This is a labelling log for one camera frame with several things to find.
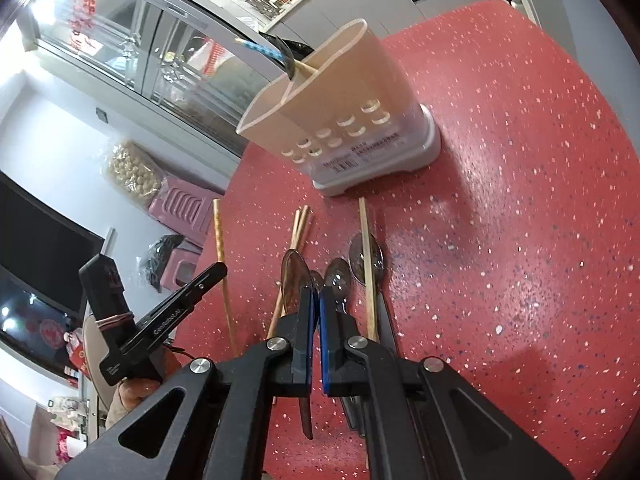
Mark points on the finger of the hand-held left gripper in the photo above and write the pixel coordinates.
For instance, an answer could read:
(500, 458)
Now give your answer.
(192, 295)

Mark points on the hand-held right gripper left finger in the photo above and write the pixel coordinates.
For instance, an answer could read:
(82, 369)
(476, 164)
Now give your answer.
(309, 325)

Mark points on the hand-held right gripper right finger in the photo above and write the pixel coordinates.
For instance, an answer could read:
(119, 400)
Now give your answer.
(330, 335)

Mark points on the golden patterned chopstick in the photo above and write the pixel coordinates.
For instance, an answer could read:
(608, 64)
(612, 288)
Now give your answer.
(221, 260)

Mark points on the large metal spoon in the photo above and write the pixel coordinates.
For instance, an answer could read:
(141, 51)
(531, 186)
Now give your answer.
(357, 260)
(295, 275)

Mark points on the cutlery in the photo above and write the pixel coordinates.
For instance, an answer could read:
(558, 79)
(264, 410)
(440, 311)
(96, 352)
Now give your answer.
(336, 272)

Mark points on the wooden chopstick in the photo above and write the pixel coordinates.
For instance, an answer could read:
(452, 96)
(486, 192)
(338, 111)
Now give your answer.
(367, 260)
(295, 227)
(307, 66)
(304, 225)

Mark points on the beige utensil holder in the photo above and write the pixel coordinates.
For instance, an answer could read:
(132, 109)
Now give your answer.
(340, 90)

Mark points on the person's left hand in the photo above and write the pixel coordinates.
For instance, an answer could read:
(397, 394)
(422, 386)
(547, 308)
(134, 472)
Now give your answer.
(135, 395)

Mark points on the pink plastic stool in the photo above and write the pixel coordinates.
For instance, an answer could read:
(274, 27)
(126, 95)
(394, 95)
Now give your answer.
(185, 210)
(180, 272)

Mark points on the black plastic bag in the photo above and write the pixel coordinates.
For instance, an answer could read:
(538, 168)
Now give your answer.
(157, 257)

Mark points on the red gift bag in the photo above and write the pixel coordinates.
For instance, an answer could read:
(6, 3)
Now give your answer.
(77, 355)

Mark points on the black television screen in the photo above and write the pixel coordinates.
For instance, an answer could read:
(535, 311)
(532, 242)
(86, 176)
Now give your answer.
(40, 250)

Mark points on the clear bag of nuts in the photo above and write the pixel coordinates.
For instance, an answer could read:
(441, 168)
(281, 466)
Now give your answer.
(130, 175)

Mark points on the glass door cabinet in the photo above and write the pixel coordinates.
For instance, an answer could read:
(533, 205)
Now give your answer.
(150, 50)

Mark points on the red paper cutout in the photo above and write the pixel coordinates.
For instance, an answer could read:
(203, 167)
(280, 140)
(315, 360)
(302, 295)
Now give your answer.
(84, 12)

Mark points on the wall switch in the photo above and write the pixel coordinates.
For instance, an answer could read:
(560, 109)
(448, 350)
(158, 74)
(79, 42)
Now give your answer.
(102, 115)

